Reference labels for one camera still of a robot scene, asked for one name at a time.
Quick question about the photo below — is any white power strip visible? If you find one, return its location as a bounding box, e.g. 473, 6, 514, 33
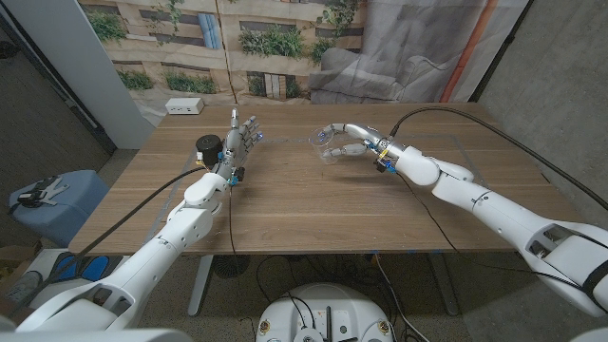
164, 97, 205, 116

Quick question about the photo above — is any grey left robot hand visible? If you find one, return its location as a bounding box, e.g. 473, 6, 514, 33
214, 107, 265, 181

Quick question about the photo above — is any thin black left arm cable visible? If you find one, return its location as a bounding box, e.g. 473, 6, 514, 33
227, 183, 238, 260

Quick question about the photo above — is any printed fabric backdrop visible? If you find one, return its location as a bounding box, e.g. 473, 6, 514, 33
78, 0, 531, 127

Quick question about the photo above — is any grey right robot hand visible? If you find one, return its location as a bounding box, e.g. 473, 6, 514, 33
321, 122, 406, 165

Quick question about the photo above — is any white table leg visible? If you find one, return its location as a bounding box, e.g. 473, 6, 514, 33
427, 252, 461, 317
187, 255, 215, 318

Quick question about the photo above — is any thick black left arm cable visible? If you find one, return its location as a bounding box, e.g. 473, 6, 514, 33
7, 165, 206, 317

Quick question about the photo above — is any black backdrop stand pole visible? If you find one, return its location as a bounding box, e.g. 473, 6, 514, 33
468, 0, 536, 104

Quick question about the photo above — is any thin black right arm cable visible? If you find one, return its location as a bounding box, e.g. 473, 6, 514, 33
395, 170, 590, 291

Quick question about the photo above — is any grey and black hand tool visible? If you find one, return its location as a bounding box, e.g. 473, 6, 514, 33
16, 175, 70, 209

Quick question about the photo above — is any brown cardboard box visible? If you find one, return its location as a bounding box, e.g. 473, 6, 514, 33
0, 239, 44, 281

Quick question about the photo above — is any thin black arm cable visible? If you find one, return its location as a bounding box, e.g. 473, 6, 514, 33
227, 183, 238, 260
395, 170, 590, 291

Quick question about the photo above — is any white pillar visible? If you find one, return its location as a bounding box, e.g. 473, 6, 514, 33
2, 0, 156, 150

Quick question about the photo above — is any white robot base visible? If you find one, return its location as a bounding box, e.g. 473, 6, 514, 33
255, 283, 394, 342

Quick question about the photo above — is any black cylinder wrist module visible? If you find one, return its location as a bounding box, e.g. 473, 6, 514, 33
196, 134, 224, 167

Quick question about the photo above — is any clear glass beaker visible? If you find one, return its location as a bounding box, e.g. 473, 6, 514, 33
308, 126, 344, 165

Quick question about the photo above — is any grey floor cable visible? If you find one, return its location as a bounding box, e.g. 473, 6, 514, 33
373, 254, 422, 342

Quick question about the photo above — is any blue padded stool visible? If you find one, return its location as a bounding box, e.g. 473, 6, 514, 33
9, 169, 111, 248

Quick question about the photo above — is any white tray with blue pads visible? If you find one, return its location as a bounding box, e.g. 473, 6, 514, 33
28, 249, 129, 310

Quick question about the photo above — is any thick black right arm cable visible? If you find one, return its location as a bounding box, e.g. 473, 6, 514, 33
389, 106, 608, 211

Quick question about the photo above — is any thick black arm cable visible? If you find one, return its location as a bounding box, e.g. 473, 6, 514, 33
389, 106, 608, 211
7, 165, 206, 317

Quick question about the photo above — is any black round floor disc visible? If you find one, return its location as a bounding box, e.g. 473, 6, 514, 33
212, 255, 252, 279

